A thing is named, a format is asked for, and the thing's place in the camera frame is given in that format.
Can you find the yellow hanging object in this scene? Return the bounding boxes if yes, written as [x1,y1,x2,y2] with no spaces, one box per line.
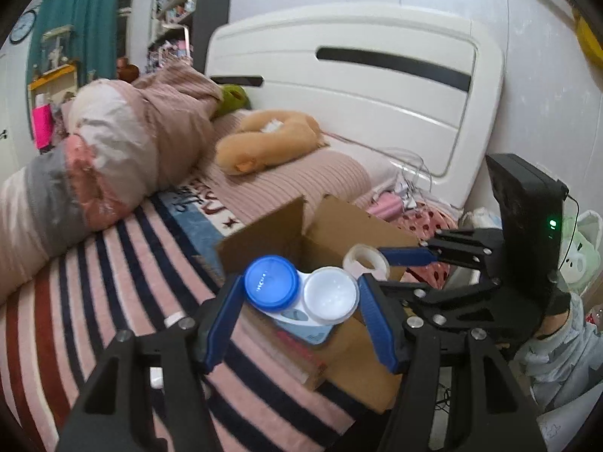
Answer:
[571,8,603,66]

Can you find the bright pink bag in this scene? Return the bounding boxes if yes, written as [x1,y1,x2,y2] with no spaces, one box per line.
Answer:
[32,102,54,152]

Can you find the pink ribbed pillow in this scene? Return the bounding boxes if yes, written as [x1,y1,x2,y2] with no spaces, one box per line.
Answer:
[202,108,374,228]

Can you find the white bed headboard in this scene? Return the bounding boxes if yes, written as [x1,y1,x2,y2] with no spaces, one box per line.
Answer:
[205,2,506,212]

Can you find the yellow framed rack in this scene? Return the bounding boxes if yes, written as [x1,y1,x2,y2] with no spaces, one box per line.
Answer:
[27,63,79,105]

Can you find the brown round object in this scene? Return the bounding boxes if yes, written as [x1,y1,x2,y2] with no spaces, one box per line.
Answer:
[116,55,141,84]

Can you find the cluttered bookshelf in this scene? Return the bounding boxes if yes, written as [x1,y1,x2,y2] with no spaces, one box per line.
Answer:
[145,0,199,74]

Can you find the tan plush toy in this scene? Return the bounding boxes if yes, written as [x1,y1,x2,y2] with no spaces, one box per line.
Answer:
[215,109,327,176]

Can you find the teal curtain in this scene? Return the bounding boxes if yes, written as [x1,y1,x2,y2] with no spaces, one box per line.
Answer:
[26,0,124,91]

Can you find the white charging cables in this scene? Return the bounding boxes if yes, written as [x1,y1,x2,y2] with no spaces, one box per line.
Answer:
[384,147,435,201]

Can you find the person's right hand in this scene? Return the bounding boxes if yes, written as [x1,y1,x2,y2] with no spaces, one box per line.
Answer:
[539,286,574,337]

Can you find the person's right forearm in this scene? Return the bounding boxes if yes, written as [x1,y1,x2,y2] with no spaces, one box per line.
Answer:
[511,292,603,412]

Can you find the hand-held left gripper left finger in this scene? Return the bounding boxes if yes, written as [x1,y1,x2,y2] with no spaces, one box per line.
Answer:
[57,273,250,452]

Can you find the white tape roll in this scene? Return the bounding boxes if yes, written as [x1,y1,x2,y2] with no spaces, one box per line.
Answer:
[343,244,390,281]

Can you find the pink book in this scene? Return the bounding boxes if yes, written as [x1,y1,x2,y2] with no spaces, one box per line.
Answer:
[274,330,329,391]

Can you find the striped blanket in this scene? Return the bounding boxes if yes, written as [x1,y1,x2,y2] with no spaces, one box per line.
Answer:
[0,188,378,452]

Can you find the blue white contact lens case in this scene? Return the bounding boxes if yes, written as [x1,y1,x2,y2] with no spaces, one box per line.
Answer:
[242,254,361,327]

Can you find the cardboard box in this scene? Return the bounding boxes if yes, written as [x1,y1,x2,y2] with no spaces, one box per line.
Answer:
[216,193,425,415]

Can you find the pink grey duvet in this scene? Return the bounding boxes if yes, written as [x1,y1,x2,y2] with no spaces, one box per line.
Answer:
[0,63,225,307]

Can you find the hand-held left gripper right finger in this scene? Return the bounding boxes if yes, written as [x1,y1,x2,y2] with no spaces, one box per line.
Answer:
[357,273,548,452]

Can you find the green white plush toy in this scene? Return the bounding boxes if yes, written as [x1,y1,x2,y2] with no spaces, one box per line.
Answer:
[557,209,603,296]

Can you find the red dotted pink cloth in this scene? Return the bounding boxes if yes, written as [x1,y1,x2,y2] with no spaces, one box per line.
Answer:
[366,197,461,289]

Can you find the wall clock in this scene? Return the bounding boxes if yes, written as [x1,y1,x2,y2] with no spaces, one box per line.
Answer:
[9,9,38,44]

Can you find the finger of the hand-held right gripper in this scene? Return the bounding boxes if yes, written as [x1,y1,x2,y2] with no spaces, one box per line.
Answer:
[378,227,506,270]
[377,277,505,336]

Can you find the thin black cable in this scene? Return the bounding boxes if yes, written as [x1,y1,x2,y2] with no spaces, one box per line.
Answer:
[560,192,581,271]

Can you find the light blue small box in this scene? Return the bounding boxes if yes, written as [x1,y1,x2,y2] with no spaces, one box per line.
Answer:
[271,310,338,347]

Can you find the white plastic bag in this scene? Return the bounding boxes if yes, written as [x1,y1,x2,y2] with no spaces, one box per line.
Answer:
[458,206,502,232]

